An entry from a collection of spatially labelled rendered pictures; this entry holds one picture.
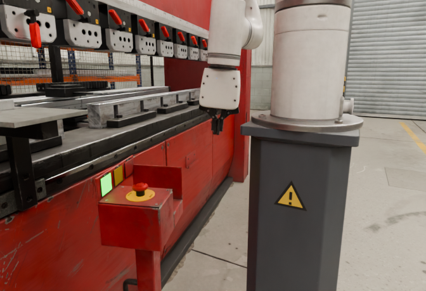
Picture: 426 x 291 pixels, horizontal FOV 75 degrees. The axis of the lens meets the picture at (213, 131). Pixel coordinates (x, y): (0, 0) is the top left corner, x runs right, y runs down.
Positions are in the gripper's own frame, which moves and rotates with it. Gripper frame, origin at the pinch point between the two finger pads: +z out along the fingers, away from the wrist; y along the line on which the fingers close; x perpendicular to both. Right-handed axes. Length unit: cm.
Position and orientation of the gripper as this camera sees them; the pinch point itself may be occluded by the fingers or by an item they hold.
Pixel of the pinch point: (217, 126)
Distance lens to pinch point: 74.0
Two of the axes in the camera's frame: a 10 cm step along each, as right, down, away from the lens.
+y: 9.8, 1.2, -1.4
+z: -0.8, 9.7, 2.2
